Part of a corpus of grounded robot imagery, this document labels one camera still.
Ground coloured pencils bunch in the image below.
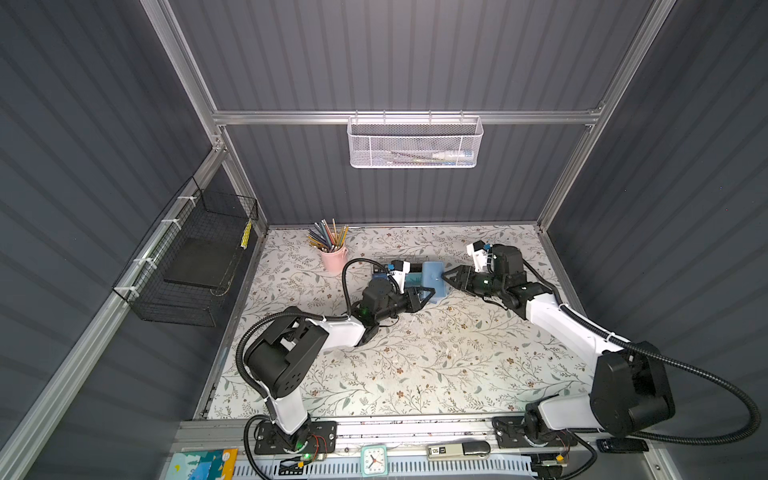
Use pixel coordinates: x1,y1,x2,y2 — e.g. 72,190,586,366
307,219,349,253

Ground pink pencil cup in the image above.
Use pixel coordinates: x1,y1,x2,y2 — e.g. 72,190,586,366
320,246,348,275

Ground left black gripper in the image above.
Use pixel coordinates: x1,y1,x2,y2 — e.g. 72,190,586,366
374,286,433,326

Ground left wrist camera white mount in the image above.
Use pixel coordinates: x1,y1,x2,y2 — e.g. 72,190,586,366
387,260,410,294

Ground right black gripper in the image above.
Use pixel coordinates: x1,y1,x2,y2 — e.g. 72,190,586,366
441,265,505,298

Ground small teal desk clock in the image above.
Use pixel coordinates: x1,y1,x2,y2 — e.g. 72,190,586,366
360,445,389,477

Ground black wire wall basket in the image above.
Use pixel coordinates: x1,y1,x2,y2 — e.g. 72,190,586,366
113,181,259,327

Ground black remote device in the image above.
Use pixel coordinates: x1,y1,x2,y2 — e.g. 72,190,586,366
596,437,649,454

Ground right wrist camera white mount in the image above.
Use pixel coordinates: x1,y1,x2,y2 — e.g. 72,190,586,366
466,240,492,273

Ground yellow tag on basket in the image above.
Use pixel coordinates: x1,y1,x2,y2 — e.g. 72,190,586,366
239,219,253,250

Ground colourful booklet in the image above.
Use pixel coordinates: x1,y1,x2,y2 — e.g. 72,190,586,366
164,449,238,480

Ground left black corrugated cable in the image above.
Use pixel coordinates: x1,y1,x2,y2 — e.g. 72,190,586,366
235,257,391,400

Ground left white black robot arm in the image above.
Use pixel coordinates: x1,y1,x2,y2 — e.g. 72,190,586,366
236,278,435,445

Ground white wire mesh basket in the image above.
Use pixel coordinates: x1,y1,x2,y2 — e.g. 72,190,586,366
346,115,484,169

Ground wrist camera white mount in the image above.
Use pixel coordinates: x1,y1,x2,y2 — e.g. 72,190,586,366
466,240,492,273
387,260,410,294

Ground pens in white basket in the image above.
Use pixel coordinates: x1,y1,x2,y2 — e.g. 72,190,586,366
390,150,476,167

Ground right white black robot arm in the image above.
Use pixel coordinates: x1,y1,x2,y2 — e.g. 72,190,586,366
442,241,675,445

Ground black pad in basket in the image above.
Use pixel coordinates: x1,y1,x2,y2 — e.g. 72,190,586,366
163,238,239,289

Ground black corrugated cable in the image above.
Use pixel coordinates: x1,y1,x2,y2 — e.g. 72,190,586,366
235,257,391,400
521,257,762,446

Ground right black corrugated cable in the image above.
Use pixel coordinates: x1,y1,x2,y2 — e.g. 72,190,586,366
521,257,762,446

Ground silver black label device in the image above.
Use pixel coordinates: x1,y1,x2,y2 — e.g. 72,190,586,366
427,440,491,461

